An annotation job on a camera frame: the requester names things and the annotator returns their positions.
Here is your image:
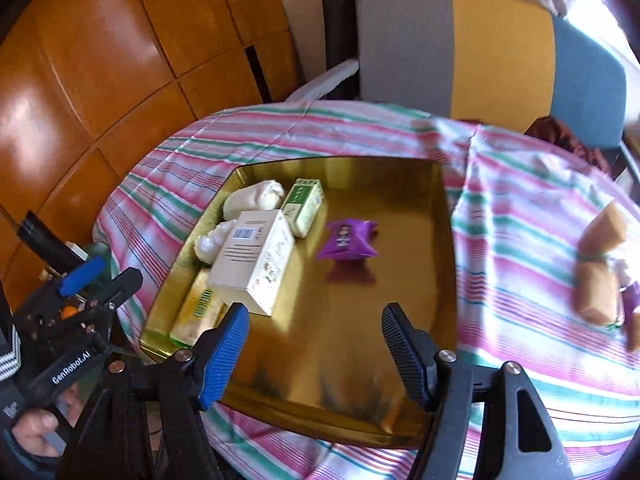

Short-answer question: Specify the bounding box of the yellow packet with green print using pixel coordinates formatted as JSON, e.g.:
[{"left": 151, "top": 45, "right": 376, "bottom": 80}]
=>
[{"left": 169, "top": 267, "right": 231, "bottom": 348}]

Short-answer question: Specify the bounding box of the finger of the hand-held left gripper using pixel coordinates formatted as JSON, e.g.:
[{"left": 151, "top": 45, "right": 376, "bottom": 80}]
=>
[
  {"left": 75, "top": 267, "right": 144, "bottom": 352},
  {"left": 20, "top": 256, "right": 107, "bottom": 314}
]

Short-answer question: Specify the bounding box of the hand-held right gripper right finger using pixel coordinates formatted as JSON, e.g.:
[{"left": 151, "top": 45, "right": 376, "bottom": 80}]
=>
[{"left": 381, "top": 302, "right": 576, "bottom": 480}]

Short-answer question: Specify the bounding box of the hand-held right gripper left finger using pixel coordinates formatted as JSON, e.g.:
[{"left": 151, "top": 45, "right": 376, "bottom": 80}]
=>
[{"left": 57, "top": 302, "right": 251, "bottom": 480}]

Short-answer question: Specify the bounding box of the wooden wardrobe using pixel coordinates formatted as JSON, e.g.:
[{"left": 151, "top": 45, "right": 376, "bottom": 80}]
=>
[{"left": 0, "top": 0, "right": 306, "bottom": 311}]

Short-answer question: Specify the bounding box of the dark red cloth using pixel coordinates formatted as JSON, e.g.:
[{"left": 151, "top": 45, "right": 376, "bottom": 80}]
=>
[{"left": 525, "top": 117, "right": 613, "bottom": 176}]

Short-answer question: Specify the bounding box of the beige sock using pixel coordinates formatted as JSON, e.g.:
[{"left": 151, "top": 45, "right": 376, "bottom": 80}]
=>
[{"left": 222, "top": 178, "right": 286, "bottom": 221}]

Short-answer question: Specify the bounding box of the white carton box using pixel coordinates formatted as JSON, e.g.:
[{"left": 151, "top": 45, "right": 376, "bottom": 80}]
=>
[{"left": 206, "top": 209, "right": 297, "bottom": 317}]

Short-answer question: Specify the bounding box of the white plastic bundle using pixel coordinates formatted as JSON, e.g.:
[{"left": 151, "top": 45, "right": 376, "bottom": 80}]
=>
[{"left": 194, "top": 220, "right": 241, "bottom": 263}]

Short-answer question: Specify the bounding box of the person's left hand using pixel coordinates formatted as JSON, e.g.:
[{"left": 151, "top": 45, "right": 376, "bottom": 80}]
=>
[{"left": 12, "top": 390, "right": 83, "bottom": 456}]

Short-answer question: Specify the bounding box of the gold tin box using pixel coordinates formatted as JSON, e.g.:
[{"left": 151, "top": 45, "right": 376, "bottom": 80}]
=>
[{"left": 139, "top": 156, "right": 459, "bottom": 449}]

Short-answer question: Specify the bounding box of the small green white box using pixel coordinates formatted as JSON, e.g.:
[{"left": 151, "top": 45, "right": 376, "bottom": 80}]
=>
[{"left": 280, "top": 178, "right": 326, "bottom": 238}]

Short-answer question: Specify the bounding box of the window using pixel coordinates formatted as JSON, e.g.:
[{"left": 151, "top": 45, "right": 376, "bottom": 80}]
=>
[{"left": 565, "top": 0, "right": 640, "bottom": 61}]

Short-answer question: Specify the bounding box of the grey yellow blue chair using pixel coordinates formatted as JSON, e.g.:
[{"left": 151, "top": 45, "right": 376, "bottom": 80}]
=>
[{"left": 356, "top": 0, "right": 640, "bottom": 181}]

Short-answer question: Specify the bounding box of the striped tablecloth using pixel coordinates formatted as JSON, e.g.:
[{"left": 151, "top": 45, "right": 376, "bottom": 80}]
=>
[{"left": 92, "top": 100, "right": 640, "bottom": 480}]

